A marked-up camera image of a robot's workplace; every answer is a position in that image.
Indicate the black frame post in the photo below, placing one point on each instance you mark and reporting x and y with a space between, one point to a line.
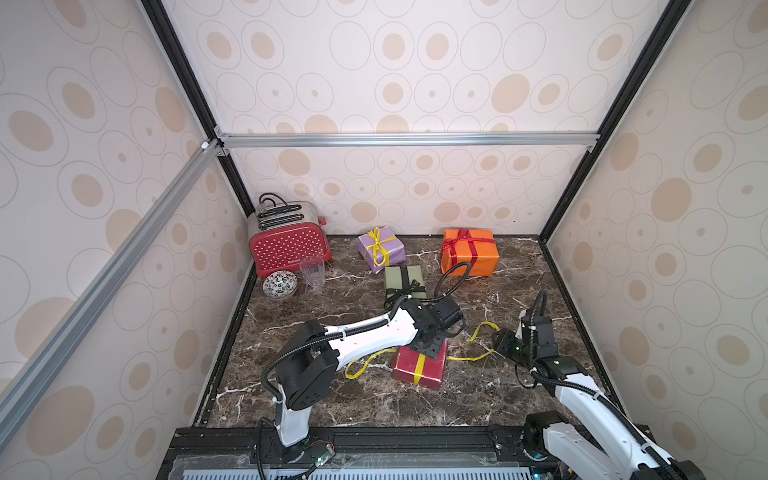
651 51
161 24

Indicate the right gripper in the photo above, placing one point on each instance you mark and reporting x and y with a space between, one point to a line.
512 344

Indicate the black ribbon on green box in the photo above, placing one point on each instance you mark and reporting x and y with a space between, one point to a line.
408 285

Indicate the clear plastic cup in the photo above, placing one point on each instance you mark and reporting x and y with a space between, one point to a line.
313 272

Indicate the red ribbon on orange box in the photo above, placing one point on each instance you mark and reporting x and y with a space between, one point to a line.
467 246

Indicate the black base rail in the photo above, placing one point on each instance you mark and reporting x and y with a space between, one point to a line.
255 449

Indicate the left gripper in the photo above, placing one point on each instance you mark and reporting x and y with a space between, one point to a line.
441 335

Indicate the red polka dot toaster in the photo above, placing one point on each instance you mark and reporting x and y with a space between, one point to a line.
283 234

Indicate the horizontal aluminium bar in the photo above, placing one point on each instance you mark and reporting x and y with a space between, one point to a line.
429 139

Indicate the diagonal aluminium bar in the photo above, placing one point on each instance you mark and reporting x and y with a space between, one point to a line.
41 370

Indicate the black frame post left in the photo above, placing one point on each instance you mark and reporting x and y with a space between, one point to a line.
161 24

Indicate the patterned ceramic bowl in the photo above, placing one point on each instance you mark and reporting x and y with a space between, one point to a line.
280 285

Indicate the purple gift box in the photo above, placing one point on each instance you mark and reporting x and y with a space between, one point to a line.
397 252

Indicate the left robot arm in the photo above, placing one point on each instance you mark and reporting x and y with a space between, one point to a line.
301 374

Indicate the yellow ribbon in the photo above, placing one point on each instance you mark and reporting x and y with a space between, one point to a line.
379 253
367 362

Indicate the black frame post right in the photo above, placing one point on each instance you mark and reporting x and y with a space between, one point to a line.
651 51

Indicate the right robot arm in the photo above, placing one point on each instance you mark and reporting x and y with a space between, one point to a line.
616 448

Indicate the orange gift box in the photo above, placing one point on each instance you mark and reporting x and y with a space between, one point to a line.
474 255

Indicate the yellow ribbon on purple box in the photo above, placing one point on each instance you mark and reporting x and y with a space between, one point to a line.
379 253

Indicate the green gift box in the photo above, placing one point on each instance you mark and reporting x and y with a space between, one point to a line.
399 279

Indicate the dark red gift box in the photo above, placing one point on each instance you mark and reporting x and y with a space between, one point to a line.
413 368

